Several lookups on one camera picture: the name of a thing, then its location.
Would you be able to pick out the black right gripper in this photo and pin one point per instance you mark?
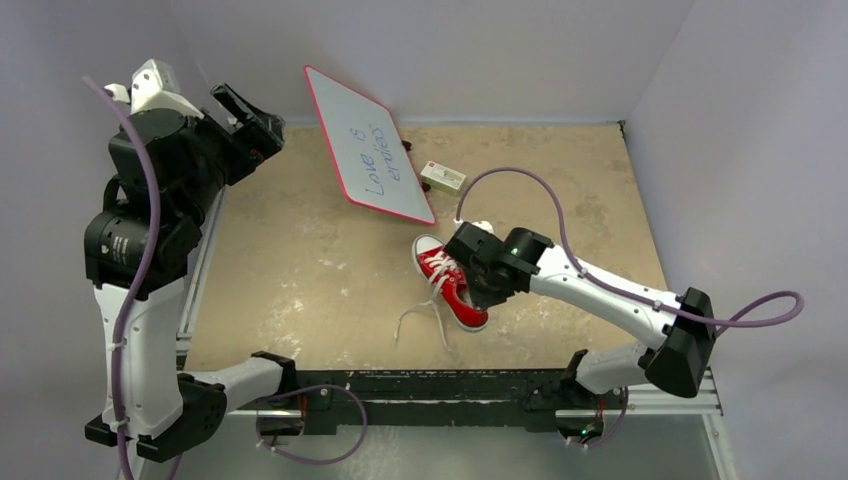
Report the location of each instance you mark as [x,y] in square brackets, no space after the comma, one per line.
[466,245]

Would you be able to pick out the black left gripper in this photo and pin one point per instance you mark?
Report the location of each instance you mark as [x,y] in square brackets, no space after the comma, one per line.
[253,142]

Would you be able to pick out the red canvas sneaker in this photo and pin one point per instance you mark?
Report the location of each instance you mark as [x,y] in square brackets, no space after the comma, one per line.
[449,282]

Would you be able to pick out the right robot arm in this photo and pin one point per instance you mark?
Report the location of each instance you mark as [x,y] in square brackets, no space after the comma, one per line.
[671,350]

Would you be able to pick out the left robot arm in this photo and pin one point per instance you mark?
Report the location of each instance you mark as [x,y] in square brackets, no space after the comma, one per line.
[171,164]

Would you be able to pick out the small white green box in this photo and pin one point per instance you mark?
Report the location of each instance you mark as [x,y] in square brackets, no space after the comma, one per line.
[443,178]

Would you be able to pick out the pink framed whiteboard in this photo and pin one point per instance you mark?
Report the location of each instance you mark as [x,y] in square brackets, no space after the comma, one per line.
[372,165]

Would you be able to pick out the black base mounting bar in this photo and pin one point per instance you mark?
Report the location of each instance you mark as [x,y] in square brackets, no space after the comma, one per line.
[536,400]

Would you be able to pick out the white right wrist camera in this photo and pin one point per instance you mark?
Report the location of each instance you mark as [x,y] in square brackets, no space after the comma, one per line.
[482,224]

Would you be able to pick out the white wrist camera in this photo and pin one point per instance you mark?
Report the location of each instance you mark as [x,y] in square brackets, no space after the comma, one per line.
[153,86]
[482,224]

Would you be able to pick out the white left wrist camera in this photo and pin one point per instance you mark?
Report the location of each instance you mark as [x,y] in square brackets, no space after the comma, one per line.
[153,86]

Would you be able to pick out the aluminium rail frame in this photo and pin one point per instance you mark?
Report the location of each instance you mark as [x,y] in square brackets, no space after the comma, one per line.
[332,318]

